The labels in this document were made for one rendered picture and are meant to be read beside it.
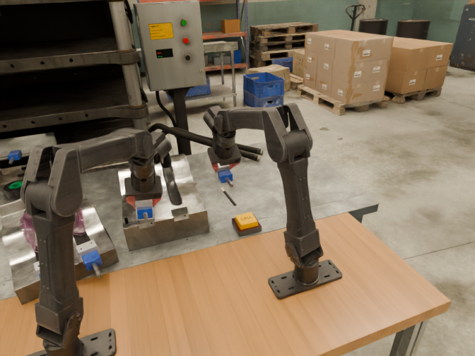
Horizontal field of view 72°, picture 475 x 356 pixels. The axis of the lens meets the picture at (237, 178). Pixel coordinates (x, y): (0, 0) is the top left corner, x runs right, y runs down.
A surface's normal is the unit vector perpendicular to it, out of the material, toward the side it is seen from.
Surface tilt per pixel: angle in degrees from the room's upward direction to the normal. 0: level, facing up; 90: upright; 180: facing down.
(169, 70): 90
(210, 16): 90
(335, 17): 90
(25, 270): 0
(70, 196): 90
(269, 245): 0
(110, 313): 0
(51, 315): 73
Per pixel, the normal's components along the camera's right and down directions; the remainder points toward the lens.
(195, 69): 0.32, 0.45
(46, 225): -0.39, 0.19
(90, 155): 0.96, 0.07
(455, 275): -0.04, -0.87
